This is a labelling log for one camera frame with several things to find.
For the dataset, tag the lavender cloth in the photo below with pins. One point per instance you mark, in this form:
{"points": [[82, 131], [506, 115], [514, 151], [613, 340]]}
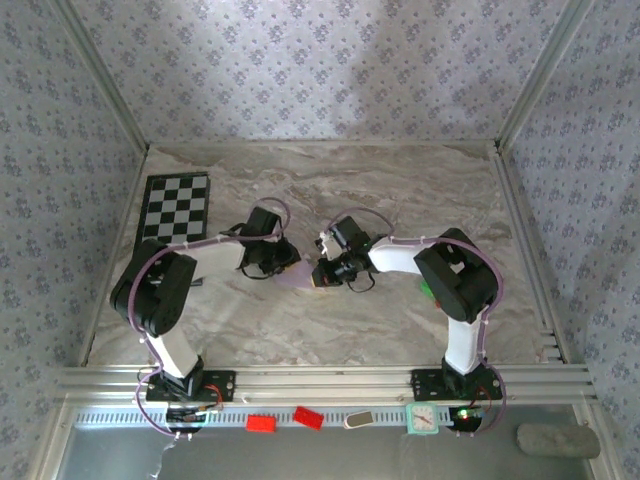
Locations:
{"points": [[297, 280]]}

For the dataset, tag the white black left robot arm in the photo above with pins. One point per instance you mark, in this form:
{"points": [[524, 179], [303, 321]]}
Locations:
{"points": [[215, 255]]}

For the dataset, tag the green toy brick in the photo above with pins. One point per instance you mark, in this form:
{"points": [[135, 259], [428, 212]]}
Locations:
{"points": [[426, 290]]}

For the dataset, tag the black grey checkerboard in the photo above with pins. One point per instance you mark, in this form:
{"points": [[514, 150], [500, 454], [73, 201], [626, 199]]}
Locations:
{"points": [[175, 205]]}

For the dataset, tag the white rimmed oval pad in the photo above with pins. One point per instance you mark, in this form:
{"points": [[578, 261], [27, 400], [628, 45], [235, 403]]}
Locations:
{"points": [[358, 419]]}

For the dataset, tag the perforated metal strip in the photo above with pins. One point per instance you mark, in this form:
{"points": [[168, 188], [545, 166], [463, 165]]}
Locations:
{"points": [[387, 416]]}

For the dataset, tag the teal alarm clock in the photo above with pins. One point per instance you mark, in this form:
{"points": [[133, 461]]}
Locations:
{"points": [[421, 419]]}

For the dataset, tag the grey metal shelf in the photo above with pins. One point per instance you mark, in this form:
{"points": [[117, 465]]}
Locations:
{"points": [[350, 455]]}

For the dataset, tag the left electronics board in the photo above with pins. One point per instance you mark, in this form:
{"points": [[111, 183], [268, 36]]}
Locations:
{"points": [[187, 417]]}

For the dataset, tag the electronics board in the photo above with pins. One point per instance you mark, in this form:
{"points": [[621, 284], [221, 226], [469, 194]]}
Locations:
{"points": [[187, 417], [467, 417]]}

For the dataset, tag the right electronics board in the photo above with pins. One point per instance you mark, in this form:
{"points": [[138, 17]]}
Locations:
{"points": [[467, 417]]}

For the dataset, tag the white tape scrap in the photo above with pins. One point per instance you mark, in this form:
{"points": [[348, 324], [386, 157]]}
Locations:
{"points": [[162, 457]]}

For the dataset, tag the grey stone roll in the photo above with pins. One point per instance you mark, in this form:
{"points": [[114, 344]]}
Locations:
{"points": [[557, 441]]}

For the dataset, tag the aluminium front rail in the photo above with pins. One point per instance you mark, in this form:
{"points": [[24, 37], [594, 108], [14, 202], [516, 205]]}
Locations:
{"points": [[325, 385]]}

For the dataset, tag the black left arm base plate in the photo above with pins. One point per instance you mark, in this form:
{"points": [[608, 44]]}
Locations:
{"points": [[225, 386]]}

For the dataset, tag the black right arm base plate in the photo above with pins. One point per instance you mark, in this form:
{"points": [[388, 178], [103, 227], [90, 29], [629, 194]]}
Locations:
{"points": [[425, 382]]}

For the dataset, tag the thin aluminium side rail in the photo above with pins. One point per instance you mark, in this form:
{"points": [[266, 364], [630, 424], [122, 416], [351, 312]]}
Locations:
{"points": [[121, 225]]}

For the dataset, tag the wide aluminium side rail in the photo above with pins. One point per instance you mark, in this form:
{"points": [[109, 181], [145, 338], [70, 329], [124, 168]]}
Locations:
{"points": [[513, 200]]}

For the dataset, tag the aluminium frame post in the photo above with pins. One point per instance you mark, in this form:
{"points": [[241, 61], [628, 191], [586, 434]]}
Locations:
{"points": [[109, 85], [541, 75]]}

